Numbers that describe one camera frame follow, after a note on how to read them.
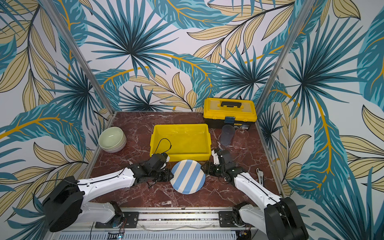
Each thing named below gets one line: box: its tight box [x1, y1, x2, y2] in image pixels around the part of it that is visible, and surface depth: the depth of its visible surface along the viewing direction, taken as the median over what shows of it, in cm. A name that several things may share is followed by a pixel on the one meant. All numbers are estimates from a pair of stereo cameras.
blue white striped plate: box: [169, 159, 207, 195], surface depth 86 cm
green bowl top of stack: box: [98, 126, 124, 149], surface depth 97 cm
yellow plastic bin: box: [149, 123, 212, 162], surface depth 102 cm
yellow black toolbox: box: [203, 97, 258, 130], surface depth 101 cm
